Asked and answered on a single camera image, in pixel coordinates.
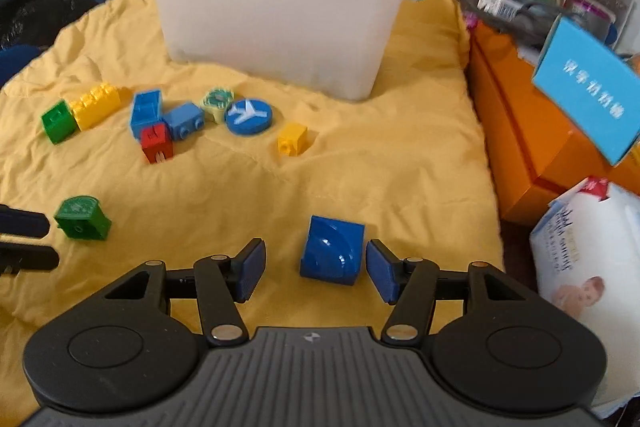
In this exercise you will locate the blue curved toy brick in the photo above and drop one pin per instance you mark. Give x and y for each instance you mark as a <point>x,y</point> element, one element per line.
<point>330,252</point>

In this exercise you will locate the yellow blanket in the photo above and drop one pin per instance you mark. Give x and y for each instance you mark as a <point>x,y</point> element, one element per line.
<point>375,167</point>

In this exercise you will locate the white plastic storage bin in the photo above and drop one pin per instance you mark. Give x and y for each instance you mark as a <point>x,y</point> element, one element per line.
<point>275,32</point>

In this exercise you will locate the yellow studded toy brick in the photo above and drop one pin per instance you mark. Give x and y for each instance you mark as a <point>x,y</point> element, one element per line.
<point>95,104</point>

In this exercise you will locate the small white printed box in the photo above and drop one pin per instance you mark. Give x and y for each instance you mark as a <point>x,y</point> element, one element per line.
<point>500,2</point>

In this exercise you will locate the green toy brick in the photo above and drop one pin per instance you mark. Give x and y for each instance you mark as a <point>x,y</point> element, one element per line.
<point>60,122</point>
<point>82,217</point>

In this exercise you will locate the orange box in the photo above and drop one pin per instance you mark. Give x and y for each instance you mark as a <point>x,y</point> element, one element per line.
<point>515,147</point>

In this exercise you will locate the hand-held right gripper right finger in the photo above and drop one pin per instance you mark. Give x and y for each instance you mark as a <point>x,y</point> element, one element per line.
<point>382,269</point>

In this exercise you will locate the blue cardboard box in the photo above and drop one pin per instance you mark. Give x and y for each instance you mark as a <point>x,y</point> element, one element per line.
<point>590,102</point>

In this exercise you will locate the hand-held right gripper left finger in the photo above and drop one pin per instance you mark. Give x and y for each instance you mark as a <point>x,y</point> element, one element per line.
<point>251,267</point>

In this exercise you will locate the dark blue mesh bag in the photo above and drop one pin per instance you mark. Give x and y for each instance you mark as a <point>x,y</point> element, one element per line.
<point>45,7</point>

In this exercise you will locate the red toy brick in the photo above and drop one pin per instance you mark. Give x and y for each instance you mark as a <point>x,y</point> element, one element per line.
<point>156,142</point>

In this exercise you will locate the grey canister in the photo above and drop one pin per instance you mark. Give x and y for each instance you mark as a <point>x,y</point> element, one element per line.
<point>592,19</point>

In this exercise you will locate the blue airplane disc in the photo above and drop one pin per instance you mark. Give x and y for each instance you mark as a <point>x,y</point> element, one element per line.
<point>248,117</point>

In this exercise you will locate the baby wipes pack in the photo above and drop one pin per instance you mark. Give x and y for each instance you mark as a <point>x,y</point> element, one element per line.
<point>590,247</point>

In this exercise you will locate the small blue toy brick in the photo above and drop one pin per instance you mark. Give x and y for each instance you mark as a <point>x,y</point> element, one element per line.
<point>182,121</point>

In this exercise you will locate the pale green toy piece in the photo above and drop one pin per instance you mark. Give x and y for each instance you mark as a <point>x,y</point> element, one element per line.
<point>217,102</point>

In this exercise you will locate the small yellow toy brick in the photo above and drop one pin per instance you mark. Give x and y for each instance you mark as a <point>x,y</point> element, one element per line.
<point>292,139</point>

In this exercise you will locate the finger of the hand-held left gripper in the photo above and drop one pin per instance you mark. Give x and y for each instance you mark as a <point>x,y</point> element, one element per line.
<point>30,258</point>
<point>25,223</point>

